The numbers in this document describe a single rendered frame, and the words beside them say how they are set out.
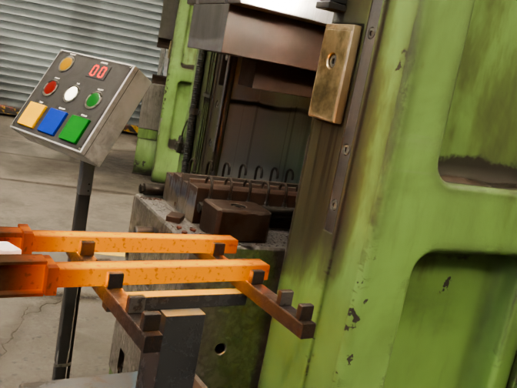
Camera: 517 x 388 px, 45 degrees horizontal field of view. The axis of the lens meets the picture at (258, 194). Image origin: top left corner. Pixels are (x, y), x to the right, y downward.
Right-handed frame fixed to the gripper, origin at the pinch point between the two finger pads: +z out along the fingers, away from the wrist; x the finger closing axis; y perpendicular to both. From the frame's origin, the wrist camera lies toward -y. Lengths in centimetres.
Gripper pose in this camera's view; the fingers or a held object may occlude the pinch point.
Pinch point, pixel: (8, 239)
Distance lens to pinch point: 91.7
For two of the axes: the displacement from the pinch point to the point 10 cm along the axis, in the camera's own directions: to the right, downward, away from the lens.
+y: -1.8, 9.6, 1.9
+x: 5.0, 2.6, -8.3
